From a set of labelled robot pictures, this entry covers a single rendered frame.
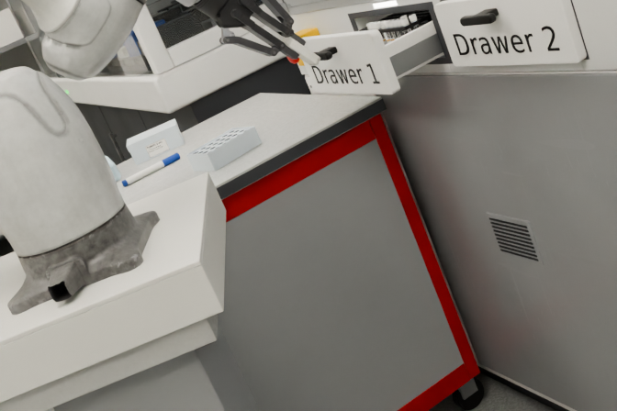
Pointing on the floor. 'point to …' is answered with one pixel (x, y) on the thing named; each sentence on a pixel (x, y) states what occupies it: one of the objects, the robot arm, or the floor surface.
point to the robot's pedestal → (152, 378)
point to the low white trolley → (326, 261)
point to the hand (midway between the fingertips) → (300, 50)
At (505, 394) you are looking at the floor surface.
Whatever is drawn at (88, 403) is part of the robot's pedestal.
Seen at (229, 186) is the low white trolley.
